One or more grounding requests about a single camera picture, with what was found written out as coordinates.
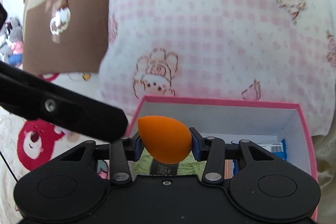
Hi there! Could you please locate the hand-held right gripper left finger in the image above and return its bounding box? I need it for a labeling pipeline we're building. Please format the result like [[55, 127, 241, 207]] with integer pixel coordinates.
[[60, 135, 144, 186]]

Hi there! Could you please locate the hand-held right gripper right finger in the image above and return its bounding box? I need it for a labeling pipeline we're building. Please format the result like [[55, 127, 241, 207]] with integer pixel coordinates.
[[189, 127, 277, 184]]

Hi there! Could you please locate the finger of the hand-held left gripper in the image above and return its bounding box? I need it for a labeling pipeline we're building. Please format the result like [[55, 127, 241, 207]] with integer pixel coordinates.
[[0, 4, 8, 28], [0, 61, 130, 142]]

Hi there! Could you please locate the clear floss pick box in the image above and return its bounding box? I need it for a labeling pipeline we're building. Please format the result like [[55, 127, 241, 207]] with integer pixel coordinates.
[[223, 160, 238, 179]]

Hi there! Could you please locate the green yarn ball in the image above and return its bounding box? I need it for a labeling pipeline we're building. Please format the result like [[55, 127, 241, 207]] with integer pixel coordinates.
[[131, 150, 206, 176]]

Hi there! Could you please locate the pink cardboard box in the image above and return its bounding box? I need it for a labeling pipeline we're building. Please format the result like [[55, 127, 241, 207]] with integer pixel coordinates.
[[125, 95, 319, 222]]

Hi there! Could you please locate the orange makeup sponge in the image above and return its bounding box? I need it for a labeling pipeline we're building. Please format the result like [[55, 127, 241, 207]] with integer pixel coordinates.
[[138, 116, 193, 164]]

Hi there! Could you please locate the grey plush toy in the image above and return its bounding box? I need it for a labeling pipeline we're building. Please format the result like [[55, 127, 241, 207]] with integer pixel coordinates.
[[6, 17, 25, 65]]

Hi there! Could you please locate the bear print blanket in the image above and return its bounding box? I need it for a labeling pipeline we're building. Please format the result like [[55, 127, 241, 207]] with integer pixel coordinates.
[[0, 72, 141, 216]]

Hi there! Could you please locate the brown pillow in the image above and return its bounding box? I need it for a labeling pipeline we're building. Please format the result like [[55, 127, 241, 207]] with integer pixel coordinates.
[[23, 0, 112, 75]]

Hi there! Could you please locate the gold satin cloth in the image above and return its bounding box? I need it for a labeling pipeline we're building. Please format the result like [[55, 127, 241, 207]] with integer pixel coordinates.
[[311, 132, 336, 189]]

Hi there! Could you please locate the pink checked pillow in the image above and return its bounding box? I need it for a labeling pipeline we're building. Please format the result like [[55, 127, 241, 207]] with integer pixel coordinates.
[[98, 0, 336, 136]]

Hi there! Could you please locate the black cable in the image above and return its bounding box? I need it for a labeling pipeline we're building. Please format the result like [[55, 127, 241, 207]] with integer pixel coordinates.
[[0, 152, 18, 183]]

